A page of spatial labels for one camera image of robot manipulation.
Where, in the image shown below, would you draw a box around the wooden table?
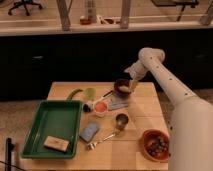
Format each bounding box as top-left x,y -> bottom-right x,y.
20,82 -> 167,171

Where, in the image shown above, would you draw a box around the silver fork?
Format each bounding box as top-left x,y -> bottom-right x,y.
87,133 -> 116,150

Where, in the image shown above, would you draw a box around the dark purple bowl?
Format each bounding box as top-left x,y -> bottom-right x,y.
114,79 -> 133,98

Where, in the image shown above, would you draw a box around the black white spatula tool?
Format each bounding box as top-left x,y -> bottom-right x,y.
83,89 -> 113,112

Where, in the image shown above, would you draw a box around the small metal cup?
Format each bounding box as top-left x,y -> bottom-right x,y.
116,113 -> 129,130

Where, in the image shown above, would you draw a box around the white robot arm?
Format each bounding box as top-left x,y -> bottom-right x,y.
125,47 -> 213,171

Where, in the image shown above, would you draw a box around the black office chair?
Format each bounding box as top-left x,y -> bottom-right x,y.
8,0 -> 43,16

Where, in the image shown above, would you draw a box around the black stand post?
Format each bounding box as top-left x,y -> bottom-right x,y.
5,138 -> 14,171

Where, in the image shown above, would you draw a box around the red object on shelf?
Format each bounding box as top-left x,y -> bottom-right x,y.
79,17 -> 92,25

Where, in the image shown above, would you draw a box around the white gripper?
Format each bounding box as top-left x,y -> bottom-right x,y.
124,61 -> 148,81

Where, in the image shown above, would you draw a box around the green plastic tray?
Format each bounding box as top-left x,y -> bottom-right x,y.
21,100 -> 82,159

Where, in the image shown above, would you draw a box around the white cup orange contents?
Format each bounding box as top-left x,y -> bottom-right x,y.
93,101 -> 108,117

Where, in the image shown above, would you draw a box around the tan sponge block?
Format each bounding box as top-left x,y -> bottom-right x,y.
44,136 -> 69,152

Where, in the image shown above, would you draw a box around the orange bowl with grapes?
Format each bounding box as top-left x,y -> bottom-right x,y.
139,129 -> 169,163

